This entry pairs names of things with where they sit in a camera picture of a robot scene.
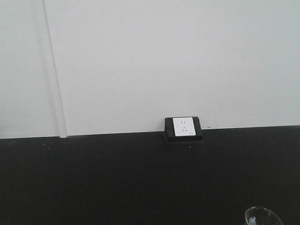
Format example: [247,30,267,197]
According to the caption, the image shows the clear glass beaker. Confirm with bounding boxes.
[244,206,284,225]

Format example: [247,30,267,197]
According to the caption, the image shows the black socket mounting box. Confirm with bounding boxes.
[165,117,203,143]

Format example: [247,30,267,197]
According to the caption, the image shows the white wall power socket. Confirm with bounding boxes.
[172,117,196,137]

